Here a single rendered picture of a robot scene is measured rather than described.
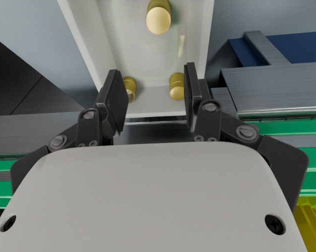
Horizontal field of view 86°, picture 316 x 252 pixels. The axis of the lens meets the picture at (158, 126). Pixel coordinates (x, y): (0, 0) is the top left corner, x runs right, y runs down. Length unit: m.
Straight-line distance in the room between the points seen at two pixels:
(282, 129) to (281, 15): 0.34
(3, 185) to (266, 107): 0.51
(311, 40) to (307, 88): 0.24
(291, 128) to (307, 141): 0.03
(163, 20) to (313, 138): 0.26
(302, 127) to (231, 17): 0.33
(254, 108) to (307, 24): 0.37
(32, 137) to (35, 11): 0.32
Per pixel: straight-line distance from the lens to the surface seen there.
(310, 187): 0.37
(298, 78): 0.39
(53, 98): 1.00
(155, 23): 0.26
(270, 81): 0.36
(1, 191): 0.47
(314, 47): 0.57
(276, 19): 0.58
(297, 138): 0.31
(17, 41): 0.67
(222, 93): 0.31
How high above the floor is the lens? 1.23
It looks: 41 degrees down
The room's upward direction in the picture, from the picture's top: 178 degrees counter-clockwise
